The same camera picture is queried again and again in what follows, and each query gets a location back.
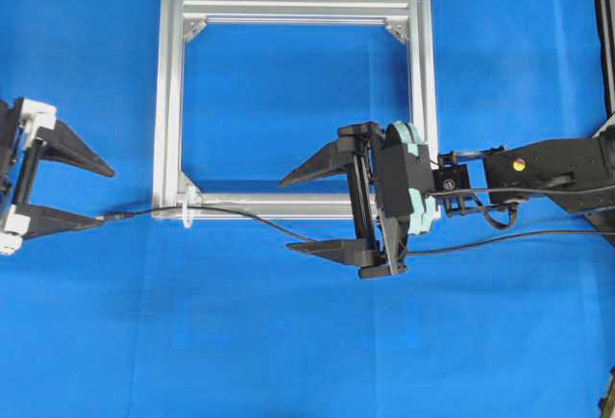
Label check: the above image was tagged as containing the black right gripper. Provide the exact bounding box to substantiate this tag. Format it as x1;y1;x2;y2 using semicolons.
279;121;436;279

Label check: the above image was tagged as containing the black USB cable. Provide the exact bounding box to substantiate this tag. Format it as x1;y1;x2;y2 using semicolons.
95;204;615;258

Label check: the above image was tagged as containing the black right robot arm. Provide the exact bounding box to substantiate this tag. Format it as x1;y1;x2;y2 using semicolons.
280;121;614;279

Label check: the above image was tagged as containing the white zip tie loop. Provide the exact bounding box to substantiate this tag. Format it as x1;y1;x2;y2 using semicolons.
178;185;201;230

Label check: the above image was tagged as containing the blue table mat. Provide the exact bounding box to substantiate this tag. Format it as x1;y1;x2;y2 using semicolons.
1;0;614;417

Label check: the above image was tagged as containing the aluminium extrusion frame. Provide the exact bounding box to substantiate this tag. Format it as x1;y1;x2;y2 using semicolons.
151;0;439;223

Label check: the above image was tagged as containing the black stand at right edge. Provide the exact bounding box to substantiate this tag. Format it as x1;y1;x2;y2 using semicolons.
594;0;614;117

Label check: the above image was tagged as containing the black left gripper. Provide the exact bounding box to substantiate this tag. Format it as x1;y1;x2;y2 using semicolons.
1;97;115;256

